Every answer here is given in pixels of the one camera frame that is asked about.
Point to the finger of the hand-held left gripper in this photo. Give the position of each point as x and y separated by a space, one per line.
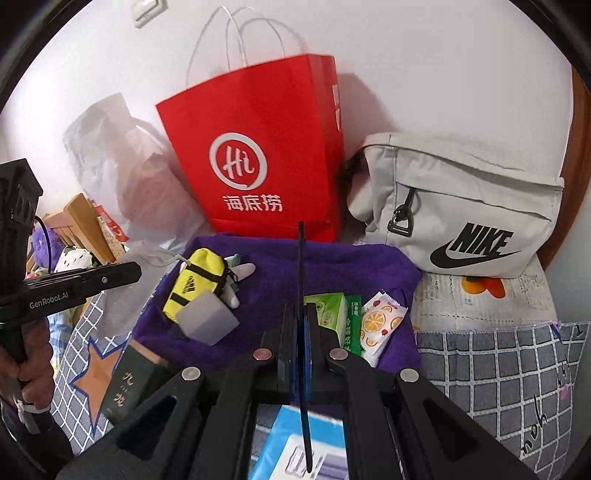
106 279

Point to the wooden headboard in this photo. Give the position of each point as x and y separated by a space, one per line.
83 221

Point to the grey checked star blanket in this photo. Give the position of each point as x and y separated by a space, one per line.
485 369

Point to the person's left hand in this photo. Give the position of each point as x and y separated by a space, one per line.
39 369

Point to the white light switch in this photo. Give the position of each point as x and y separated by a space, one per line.
147 5

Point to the purple plush toy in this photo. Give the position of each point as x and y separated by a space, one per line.
46 251

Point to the person's left forearm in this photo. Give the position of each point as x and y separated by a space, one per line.
27 443

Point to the light green tissue pack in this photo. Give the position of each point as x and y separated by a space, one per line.
330 314

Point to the blue tissue pack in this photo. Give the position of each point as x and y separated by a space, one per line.
281 443

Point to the purple towel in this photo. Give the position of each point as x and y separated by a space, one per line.
268 286

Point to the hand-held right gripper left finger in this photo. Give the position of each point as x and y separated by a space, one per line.
286 360

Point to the white fruit-print packet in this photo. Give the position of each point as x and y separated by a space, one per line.
383 325

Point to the beige waist bag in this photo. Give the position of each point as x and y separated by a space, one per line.
461 194

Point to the white plastic bag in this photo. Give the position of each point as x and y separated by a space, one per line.
106 152

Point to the white spotted plush toy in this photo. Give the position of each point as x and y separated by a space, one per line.
71 258

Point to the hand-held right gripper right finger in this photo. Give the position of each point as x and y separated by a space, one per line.
316 369

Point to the yellow mini bag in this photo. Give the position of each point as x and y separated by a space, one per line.
196 281

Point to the white sponge block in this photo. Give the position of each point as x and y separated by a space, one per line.
207 321

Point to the black and gold tin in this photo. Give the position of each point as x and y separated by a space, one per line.
134 383

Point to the red paper bag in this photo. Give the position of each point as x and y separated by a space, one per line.
258 138

